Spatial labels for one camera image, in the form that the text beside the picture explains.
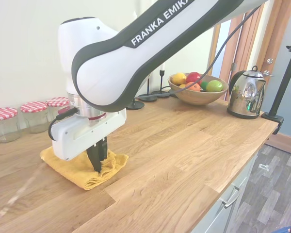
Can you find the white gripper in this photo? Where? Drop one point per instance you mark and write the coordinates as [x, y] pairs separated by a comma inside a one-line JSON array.
[[70, 138]]

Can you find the yellow cloth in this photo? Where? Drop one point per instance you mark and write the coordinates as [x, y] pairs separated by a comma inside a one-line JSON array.
[[75, 174]]

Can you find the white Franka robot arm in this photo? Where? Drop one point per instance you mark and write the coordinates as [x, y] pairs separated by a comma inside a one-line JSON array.
[[94, 72]]

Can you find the black candle holder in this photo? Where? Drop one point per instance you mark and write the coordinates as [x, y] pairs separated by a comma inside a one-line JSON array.
[[161, 93], [147, 97], [135, 104]]

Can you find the glass jar red checked lid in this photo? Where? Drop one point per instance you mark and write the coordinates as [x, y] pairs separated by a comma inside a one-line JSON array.
[[35, 116], [4, 126], [55, 102]]

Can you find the small yellow fruit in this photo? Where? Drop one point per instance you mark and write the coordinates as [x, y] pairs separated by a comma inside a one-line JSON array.
[[182, 86]]

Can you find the white taper candle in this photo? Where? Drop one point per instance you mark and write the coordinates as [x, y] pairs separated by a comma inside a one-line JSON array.
[[163, 65]]

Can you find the yellow lemon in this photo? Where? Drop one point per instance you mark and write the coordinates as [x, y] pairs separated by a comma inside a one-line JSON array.
[[179, 78]]

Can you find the wooden fruit bowl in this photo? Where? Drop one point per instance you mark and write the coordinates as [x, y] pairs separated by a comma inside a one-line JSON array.
[[196, 98]]

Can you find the orange fruit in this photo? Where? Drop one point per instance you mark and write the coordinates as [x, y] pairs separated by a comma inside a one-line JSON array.
[[192, 87]]

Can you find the red apple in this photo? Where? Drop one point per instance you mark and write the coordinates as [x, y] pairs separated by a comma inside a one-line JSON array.
[[193, 77]]

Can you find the small green lime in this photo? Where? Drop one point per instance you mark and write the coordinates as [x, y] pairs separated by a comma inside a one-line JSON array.
[[204, 85]]

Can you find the green apple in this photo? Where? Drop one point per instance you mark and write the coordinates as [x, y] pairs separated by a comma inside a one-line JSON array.
[[214, 86]]

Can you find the white kitchen cabinet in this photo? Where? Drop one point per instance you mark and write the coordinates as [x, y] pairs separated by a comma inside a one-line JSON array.
[[223, 213]]

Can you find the stainless steel kettle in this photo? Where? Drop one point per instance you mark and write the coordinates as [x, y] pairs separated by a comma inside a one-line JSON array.
[[247, 97]]

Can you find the wooden door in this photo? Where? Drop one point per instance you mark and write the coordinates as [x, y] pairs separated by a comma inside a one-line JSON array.
[[247, 36]]

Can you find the silver door lock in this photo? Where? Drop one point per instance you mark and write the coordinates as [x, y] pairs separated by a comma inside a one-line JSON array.
[[270, 60]]

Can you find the black clamp-on camera stand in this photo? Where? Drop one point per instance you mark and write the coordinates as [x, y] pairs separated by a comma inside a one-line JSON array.
[[274, 119]]

